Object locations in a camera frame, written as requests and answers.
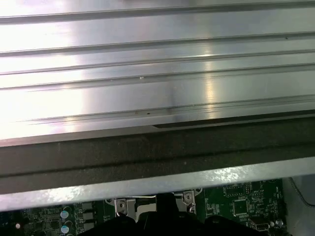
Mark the CPU socket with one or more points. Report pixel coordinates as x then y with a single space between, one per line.
124 209

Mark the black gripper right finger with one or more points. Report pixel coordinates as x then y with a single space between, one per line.
183 226

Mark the green motherboard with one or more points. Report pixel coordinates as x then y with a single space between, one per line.
221 209

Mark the black internal USB port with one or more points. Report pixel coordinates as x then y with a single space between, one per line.
262 226

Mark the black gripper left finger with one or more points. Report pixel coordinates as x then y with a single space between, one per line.
150 226

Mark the metal socket cover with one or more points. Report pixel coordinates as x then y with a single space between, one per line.
145 206

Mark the black open PC case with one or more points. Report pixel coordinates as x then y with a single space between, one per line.
147 157

